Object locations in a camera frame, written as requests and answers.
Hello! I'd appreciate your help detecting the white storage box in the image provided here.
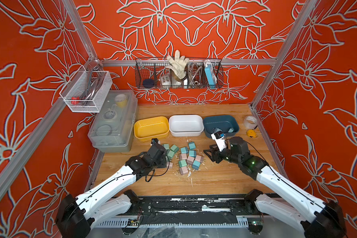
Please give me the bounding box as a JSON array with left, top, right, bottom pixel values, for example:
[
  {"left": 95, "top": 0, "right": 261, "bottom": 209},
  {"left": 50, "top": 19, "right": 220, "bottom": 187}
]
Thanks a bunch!
[{"left": 169, "top": 115, "right": 204, "bottom": 137}]

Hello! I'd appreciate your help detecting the red object in basket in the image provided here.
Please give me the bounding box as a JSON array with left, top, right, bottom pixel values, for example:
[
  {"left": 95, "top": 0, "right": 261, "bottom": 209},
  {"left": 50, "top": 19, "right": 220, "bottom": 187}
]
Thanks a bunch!
[{"left": 70, "top": 97, "right": 80, "bottom": 105}]

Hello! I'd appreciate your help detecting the black wire basket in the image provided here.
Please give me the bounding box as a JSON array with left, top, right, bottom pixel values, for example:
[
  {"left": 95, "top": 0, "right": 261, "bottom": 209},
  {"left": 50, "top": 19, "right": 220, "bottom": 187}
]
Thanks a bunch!
[{"left": 135, "top": 57, "right": 226, "bottom": 89}]

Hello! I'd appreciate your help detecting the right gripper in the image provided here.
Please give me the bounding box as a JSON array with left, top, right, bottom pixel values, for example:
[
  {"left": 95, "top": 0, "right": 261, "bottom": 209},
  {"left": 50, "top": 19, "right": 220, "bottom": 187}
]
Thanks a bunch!
[{"left": 202, "top": 144, "right": 242, "bottom": 166}]

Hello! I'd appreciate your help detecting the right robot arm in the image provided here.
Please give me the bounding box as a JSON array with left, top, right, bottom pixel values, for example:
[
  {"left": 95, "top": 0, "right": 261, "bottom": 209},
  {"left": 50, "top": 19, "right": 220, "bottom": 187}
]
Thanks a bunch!
[{"left": 204, "top": 131, "right": 347, "bottom": 238}]

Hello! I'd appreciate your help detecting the clear tape roll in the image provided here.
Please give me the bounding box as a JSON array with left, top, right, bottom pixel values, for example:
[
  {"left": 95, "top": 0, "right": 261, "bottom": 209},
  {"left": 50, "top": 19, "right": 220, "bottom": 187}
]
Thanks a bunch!
[{"left": 244, "top": 115, "right": 258, "bottom": 130}]

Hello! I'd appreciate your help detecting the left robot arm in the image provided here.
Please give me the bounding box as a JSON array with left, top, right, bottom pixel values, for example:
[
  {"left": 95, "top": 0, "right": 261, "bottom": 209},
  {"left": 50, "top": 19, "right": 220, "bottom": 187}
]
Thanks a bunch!
[{"left": 55, "top": 138, "right": 169, "bottom": 238}]

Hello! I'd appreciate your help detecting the white rubber glove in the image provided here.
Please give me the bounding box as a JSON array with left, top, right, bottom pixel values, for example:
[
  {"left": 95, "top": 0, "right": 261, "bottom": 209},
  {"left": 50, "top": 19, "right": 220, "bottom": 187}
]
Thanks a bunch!
[{"left": 166, "top": 50, "right": 189, "bottom": 80}]

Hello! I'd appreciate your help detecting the white power strip in basket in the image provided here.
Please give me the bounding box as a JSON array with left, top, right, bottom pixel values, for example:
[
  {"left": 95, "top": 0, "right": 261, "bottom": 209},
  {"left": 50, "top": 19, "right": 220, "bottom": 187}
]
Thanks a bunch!
[{"left": 159, "top": 73, "right": 172, "bottom": 88}]

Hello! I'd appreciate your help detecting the yellow storage box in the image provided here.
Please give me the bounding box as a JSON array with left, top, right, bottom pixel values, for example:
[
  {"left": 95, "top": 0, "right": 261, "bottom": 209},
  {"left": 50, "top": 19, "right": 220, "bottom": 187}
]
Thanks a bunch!
[{"left": 134, "top": 116, "right": 170, "bottom": 142}]

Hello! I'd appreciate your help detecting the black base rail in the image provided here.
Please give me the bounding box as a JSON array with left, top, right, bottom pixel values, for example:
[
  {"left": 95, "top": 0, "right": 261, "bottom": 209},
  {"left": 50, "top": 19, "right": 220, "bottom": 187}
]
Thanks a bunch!
[{"left": 109, "top": 194, "right": 265, "bottom": 228}]

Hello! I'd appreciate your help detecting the clear plastic lidded container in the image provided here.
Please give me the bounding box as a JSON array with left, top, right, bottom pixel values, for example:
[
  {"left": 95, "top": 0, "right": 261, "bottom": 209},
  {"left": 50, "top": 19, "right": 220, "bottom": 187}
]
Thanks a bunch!
[{"left": 88, "top": 90, "right": 138, "bottom": 153}]

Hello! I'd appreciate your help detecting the white wire basket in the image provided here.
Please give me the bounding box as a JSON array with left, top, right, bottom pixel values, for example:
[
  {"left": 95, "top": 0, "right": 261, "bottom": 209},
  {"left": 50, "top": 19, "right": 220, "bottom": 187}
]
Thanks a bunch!
[{"left": 59, "top": 66, "right": 112, "bottom": 113}]

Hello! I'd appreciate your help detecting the dark blue storage box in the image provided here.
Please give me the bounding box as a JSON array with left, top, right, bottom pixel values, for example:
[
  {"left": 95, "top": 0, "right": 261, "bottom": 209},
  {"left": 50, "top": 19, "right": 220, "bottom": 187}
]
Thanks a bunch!
[{"left": 203, "top": 115, "right": 240, "bottom": 138}]

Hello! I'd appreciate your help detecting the light blue box in basket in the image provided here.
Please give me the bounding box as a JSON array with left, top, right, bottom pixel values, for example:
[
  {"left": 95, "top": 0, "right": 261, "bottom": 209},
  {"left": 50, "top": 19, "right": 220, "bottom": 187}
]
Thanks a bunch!
[{"left": 203, "top": 59, "right": 217, "bottom": 88}]

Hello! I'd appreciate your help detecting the yellow tape measure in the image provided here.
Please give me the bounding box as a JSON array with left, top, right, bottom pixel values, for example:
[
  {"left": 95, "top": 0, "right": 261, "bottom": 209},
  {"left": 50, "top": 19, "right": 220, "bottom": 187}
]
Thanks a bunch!
[{"left": 247, "top": 130, "right": 257, "bottom": 138}]

